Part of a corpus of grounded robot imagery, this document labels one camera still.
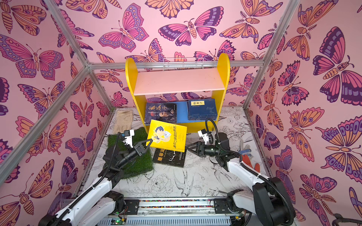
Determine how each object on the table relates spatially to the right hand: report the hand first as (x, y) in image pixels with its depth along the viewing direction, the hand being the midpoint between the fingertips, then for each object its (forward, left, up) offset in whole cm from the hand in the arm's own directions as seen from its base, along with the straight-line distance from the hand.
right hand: (188, 148), depth 75 cm
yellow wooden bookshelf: (+53, -3, -10) cm, 54 cm away
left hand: (+2, +19, +5) cm, 19 cm away
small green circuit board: (-31, +37, -21) cm, 52 cm away
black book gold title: (+4, +12, -18) cm, 22 cm away
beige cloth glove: (+35, +52, -18) cm, 65 cm away
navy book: (+29, -10, 0) cm, 31 cm away
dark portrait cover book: (+27, +18, 0) cm, 32 cm away
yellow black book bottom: (+5, +11, +4) cm, 13 cm away
